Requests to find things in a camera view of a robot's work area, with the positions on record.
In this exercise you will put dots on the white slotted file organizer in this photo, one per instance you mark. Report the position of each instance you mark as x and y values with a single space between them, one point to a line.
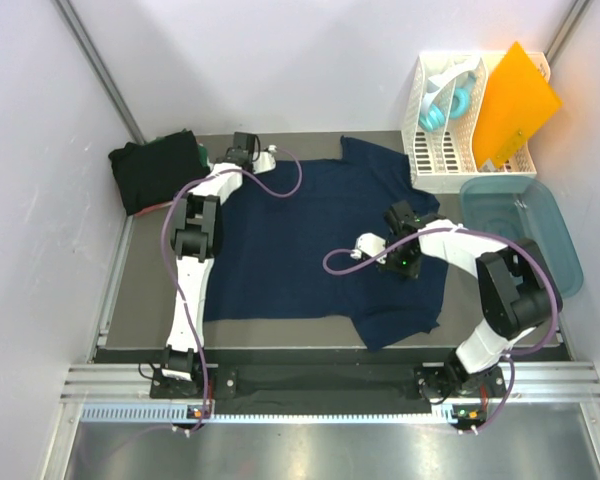
442 161

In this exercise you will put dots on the aluminium frame rail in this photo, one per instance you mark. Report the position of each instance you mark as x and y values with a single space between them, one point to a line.
122 421

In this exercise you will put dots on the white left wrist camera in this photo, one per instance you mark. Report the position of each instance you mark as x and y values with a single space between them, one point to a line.
264 160

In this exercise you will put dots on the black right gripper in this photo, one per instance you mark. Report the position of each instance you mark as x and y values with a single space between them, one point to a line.
412 272

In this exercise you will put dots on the orange plastic folder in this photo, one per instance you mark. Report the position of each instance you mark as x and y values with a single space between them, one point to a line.
517 102

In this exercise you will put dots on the navy blue t shirt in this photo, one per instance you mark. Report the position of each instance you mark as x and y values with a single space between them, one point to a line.
284 254

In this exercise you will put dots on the left aluminium corner post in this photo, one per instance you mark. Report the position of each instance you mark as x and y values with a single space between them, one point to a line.
78 30

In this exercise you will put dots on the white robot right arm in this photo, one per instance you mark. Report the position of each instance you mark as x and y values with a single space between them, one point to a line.
517 292

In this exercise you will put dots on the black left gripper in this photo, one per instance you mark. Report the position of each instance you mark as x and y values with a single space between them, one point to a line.
251 161

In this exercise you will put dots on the teal headphones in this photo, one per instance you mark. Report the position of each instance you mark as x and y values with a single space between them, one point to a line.
447 94

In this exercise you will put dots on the folded green t shirt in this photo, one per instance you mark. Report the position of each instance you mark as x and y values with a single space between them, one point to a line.
202 150

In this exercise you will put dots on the folded black t shirt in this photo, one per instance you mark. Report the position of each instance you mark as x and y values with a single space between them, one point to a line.
151 174

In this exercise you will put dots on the translucent teal plastic bin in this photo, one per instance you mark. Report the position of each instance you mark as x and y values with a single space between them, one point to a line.
513 207

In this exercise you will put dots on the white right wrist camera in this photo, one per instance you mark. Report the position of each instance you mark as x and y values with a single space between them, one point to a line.
368 245

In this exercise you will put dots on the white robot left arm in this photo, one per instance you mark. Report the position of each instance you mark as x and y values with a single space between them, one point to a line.
190 242

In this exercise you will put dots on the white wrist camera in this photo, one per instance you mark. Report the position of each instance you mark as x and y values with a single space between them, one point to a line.
368 245
264 160

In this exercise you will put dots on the folded red t shirt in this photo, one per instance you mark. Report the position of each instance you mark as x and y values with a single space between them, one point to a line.
153 208

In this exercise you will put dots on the aluminium corner post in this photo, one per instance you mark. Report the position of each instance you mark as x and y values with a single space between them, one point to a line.
78 30
567 26

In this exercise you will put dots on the right aluminium corner post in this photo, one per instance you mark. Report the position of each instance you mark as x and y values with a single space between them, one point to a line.
567 26

